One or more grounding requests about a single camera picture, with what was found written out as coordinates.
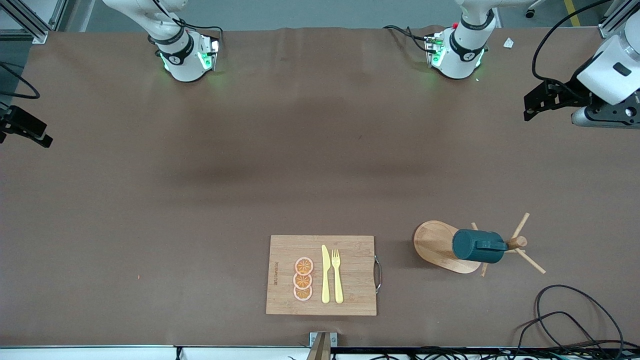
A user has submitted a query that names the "teal mug with handle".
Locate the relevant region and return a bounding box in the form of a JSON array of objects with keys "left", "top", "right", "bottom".
[{"left": 451, "top": 228, "right": 509, "bottom": 265}]

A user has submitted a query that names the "wooden mug tree stand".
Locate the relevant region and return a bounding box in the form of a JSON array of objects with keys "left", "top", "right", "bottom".
[{"left": 412, "top": 212, "right": 547, "bottom": 278}]

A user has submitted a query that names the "wooden cutting board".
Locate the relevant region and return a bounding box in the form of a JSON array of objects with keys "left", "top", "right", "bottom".
[{"left": 265, "top": 234, "right": 383, "bottom": 317}]

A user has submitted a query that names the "yellow plastic fork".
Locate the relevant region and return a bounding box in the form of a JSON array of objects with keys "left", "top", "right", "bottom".
[{"left": 331, "top": 248, "right": 345, "bottom": 305}]

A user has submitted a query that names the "yellow plastic knife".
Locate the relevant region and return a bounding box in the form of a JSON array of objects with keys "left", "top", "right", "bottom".
[{"left": 321, "top": 244, "right": 332, "bottom": 304}]

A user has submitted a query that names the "aluminium frame post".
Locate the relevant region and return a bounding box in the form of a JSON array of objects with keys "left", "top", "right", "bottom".
[
  {"left": 598, "top": 0, "right": 640, "bottom": 39},
  {"left": 0, "top": 0, "right": 69, "bottom": 45}
]

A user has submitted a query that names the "aluminium camera mount post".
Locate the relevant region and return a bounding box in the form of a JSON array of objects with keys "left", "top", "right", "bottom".
[{"left": 306, "top": 331, "right": 339, "bottom": 360}]

